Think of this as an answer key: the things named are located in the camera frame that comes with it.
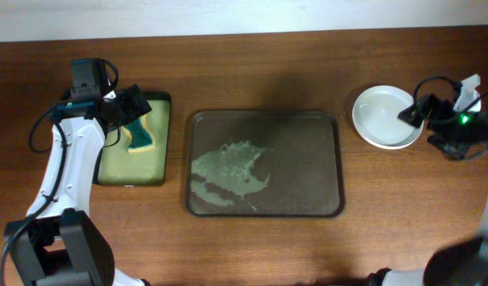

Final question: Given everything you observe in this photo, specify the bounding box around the pale green plate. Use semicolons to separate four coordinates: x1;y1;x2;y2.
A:
351;85;423;150

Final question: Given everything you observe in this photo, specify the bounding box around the green yellow sponge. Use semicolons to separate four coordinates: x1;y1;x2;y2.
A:
122;115;155;153

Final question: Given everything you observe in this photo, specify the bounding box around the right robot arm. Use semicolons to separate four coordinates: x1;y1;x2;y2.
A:
364;95;488;286

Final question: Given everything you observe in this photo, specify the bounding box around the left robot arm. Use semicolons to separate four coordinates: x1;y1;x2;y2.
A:
0;58;152;285

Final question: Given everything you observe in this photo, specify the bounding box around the black sponge tray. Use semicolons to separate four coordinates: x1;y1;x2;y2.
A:
94;91;172;187

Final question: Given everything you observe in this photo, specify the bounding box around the brown serving tray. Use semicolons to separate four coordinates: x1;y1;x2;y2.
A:
184;110;346;218

